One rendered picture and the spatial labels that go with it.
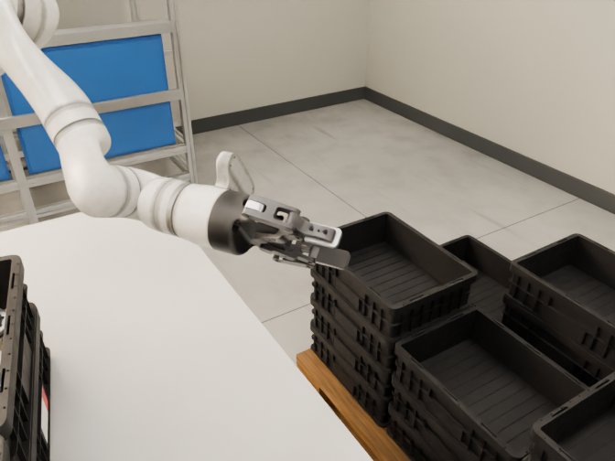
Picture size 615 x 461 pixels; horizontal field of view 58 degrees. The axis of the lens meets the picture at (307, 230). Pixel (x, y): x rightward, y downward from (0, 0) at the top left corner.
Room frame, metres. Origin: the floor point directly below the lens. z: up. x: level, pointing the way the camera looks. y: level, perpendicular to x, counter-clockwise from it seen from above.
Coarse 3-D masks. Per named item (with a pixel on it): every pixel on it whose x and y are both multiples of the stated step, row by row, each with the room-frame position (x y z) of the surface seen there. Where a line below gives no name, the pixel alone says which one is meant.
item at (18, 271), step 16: (16, 256) 0.80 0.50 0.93; (16, 272) 0.75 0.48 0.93; (16, 288) 0.71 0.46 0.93; (16, 304) 0.67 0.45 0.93; (16, 320) 0.64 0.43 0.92; (16, 336) 0.61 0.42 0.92; (16, 352) 0.58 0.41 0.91; (0, 368) 0.53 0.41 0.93; (16, 368) 0.56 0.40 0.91; (0, 384) 0.50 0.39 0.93; (0, 400) 0.48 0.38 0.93; (0, 416) 0.45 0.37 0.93; (0, 432) 0.44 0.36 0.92
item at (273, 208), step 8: (256, 200) 0.53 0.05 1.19; (264, 200) 0.53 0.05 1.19; (272, 200) 0.53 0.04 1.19; (272, 208) 0.52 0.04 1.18; (280, 208) 0.52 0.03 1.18; (288, 208) 0.52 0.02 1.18; (296, 208) 0.52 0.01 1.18; (248, 216) 0.52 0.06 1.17; (256, 216) 0.51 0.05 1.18; (264, 216) 0.51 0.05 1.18; (272, 216) 0.51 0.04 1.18; (272, 224) 0.51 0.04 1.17; (280, 224) 0.50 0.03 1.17; (288, 224) 0.50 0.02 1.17
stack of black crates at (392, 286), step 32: (352, 224) 1.46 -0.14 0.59; (384, 224) 1.53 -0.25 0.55; (352, 256) 1.44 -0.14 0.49; (384, 256) 1.44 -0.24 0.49; (416, 256) 1.40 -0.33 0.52; (448, 256) 1.29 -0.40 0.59; (320, 288) 1.35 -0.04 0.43; (352, 288) 1.21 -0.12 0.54; (384, 288) 1.28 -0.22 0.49; (416, 288) 1.28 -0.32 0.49; (448, 288) 1.15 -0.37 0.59; (320, 320) 1.34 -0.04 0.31; (352, 320) 1.21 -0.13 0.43; (384, 320) 1.09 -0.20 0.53; (416, 320) 1.11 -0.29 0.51; (320, 352) 1.33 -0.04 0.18; (352, 352) 1.20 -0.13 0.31; (384, 352) 1.08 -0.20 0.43; (352, 384) 1.18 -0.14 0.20; (384, 384) 1.07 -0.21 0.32; (384, 416) 1.07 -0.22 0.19
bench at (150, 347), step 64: (0, 256) 1.13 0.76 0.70; (64, 256) 1.13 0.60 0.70; (128, 256) 1.13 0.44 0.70; (192, 256) 1.13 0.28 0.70; (64, 320) 0.89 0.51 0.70; (128, 320) 0.89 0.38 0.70; (192, 320) 0.89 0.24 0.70; (256, 320) 0.89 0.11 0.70; (64, 384) 0.72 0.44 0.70; (128, 384) 0.72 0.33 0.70; (192, 384) 0.72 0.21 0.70; (256, 384) 0.72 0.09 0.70; (64, 448) 0.58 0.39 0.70; (128, 448) 0.58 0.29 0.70; (192, 448) 0.58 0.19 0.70; (256, 448) 0.58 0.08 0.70; (320, 448) 0.58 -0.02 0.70
